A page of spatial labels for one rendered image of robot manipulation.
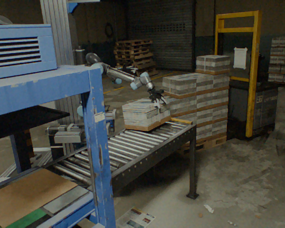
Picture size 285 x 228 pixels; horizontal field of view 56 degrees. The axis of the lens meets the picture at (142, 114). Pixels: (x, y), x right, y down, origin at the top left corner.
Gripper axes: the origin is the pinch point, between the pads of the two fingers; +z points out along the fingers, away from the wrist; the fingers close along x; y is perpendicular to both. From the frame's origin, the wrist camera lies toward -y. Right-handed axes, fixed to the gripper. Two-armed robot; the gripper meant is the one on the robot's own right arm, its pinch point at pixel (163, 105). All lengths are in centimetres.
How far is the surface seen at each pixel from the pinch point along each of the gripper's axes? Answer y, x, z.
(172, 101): 49, -81, -5
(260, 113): 16, -213, 69
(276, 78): 86, -584, 49
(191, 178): 32, -22, 77
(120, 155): 11, 61, 20
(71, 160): 32, 87, 6
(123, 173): -4, 78, 31
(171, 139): -3.2, 16.3, 29.7
